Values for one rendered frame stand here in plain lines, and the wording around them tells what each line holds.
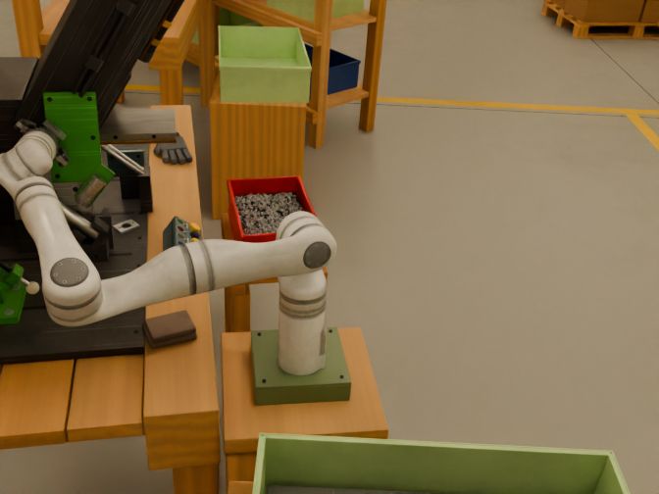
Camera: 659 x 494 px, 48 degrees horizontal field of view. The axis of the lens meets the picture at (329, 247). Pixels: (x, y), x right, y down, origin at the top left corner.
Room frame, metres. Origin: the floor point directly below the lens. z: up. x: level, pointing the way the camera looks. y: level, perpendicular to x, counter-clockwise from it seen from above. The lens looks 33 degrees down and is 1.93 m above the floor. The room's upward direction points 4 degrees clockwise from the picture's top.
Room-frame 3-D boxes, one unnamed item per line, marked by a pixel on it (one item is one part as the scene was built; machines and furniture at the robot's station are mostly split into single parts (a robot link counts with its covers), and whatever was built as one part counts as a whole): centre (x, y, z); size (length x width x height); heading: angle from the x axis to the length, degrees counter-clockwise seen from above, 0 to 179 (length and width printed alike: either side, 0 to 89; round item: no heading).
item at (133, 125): (1.76, 0.62, 1.11); 0.39 x 0.16 x 0.03; 103
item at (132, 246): (1.66, 0.70, 0.89); 1.10 x 0.42 x 0.02; 13
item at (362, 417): (1.17, 0.04, 0.83); 0.32 x 0.32 x 0.04; 10
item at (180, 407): (1.73, 0.42, 0.82); 1.50 x 0.14 x 0.15; 13
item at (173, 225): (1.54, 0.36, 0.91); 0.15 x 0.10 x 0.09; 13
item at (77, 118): (1.60, 0.62, 1.17); 0.13 x 0.12 x 0.20; 13
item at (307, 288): (1.18, 0.05, 1.14); 0.09 x 0.09 x 0.17; 26
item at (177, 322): (1.22, 0.32, 0.91); 0.10 x 0.08 x 0.03; 117
